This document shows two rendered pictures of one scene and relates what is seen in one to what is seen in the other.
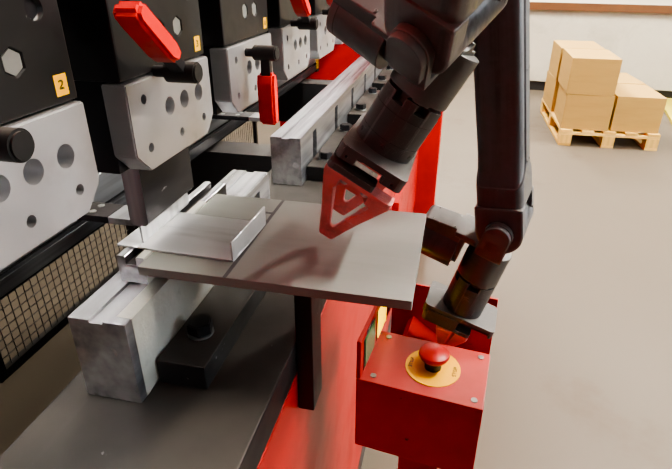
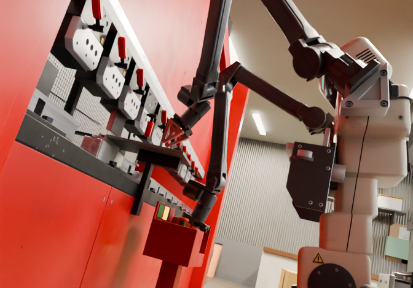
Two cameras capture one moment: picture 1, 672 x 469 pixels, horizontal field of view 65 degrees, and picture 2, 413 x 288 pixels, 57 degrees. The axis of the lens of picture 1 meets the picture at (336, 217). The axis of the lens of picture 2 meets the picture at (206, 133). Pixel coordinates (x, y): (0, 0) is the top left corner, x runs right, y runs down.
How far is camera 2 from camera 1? 0.96 m
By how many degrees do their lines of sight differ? 41
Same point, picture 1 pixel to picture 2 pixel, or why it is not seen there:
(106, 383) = not seen: hidden behind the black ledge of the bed
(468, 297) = (200, 209)
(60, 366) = not seen: outside the picture
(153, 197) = (114, 125)
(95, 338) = (90, 142)
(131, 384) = not seen: hidden behind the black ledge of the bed
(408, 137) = (191, 118)
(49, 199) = (115, 87)
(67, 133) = (121, 81)
